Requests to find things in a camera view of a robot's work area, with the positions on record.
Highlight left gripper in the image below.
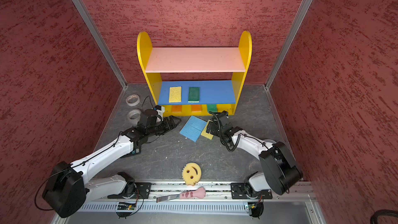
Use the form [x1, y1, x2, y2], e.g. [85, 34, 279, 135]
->
[147, 115, 182, 136]

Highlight orange sponge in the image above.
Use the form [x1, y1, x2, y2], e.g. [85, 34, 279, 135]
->
[172, 105, 182, 113]
[191, 105, 202, 113]

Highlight light green sponge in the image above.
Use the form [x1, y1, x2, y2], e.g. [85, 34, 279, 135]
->
[207, 104, 218, 113]

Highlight orange sponge front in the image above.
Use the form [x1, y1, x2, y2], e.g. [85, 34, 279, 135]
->
[191, 105, 202, 113]

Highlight dark green sponge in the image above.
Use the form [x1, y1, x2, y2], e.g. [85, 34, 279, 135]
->
[188, 87, 200, 103]

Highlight blue sponge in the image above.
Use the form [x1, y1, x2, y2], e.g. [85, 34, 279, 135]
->
[180, 122, 203, 142]
[187, 116, 207, 132]

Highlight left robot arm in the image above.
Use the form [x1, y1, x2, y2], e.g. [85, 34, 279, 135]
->
[37, 106, 181, 218]

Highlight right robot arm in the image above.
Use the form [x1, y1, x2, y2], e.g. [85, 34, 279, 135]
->
[206, 111, 303, 199]

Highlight yellow shelf with coloured boards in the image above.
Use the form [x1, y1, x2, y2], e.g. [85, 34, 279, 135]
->
[137, 31, 252, 116]

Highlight clear tape roll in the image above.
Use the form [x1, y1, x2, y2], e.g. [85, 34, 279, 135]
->
[125, 94, 141, 107]

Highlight black calculator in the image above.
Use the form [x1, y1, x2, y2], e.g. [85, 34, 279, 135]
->
[121, 148, 141, 158]

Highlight yellow smiley face sponge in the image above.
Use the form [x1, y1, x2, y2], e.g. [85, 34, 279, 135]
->
[182, 162, 202, 186]

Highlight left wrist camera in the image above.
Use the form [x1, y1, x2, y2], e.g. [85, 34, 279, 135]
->
[154, 105, 165, 117]

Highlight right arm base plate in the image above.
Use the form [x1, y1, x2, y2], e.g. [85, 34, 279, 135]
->
[230, 183, 273, 200]

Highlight pink handled scraper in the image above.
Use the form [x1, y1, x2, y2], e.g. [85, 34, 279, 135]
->
[156, 187, 206, 203]

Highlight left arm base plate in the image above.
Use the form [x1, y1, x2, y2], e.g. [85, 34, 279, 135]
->
[107, 182, 152, 200]

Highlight black cable corner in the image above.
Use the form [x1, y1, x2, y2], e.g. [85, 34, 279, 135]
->
[370, 209, 398, 224]

